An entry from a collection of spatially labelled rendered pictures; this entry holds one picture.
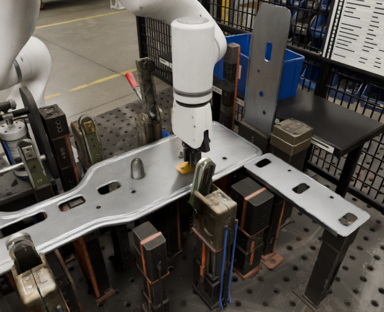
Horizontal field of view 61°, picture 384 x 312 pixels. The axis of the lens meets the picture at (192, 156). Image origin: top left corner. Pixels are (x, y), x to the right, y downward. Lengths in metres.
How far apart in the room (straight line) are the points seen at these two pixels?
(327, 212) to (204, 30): 0.45
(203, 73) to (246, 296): 0.59
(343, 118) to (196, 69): 0.55
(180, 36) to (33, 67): 0.61
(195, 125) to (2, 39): 0.58
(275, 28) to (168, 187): 0.46
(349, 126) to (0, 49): 0.97
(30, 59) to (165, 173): 0.56
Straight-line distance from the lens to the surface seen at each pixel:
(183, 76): 0.66
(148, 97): 0.90
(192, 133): 0.71
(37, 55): 1.14
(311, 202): 0.77
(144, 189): 0.76
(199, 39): 0.64
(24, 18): 0.98
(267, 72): 0.91
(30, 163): 0.84
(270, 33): 0.89
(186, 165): 0.81
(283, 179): 0.81
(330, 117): 1.05
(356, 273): 1.07
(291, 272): 1.01
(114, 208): 0.73
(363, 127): 1.04
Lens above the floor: 1.50
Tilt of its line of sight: 36 degrees down
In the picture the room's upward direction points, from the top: straight up
